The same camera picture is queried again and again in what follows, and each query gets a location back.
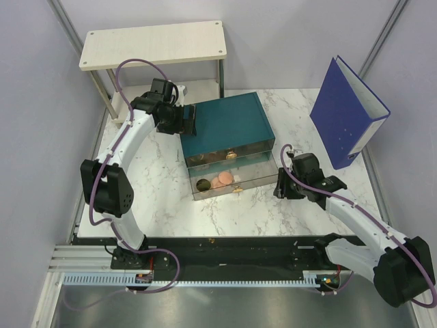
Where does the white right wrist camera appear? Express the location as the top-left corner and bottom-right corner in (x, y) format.
(285, 147), (304, 159)

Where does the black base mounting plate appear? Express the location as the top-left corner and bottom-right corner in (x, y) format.
(72, 236), (346, 283)

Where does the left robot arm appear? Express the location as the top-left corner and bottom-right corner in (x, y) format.
(80, 79), (196, 269)

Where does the gold round jar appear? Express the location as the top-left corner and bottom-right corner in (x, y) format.
(196, 178), (211, 192)

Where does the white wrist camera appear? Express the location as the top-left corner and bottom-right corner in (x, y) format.
(173, 85), (188, 106)
(285, 147), (304, 159)

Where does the white wooden shelf table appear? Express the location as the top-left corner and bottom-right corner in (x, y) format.
(79, 20), (227, 103)

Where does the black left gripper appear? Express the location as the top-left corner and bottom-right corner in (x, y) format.
(157, 102), (196, 137)

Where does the pink round compact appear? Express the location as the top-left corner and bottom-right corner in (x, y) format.
(218, 172), (234, 185)
(210, 177), (224, 189)

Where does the teal drawer organizer box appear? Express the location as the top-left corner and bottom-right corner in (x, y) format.
(188, 92), (275, 151)

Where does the aluminium frame rail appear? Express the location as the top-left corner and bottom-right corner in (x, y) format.
(48, 245), (112, 273)

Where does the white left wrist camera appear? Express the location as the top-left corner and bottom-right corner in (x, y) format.
(173, 85), (188, 106)

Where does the light blue cable duct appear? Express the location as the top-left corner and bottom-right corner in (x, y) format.
(63, 271), (339, 287)

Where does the blue lever arch binder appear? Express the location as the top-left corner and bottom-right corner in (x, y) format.
(310, 56), (391, 169)

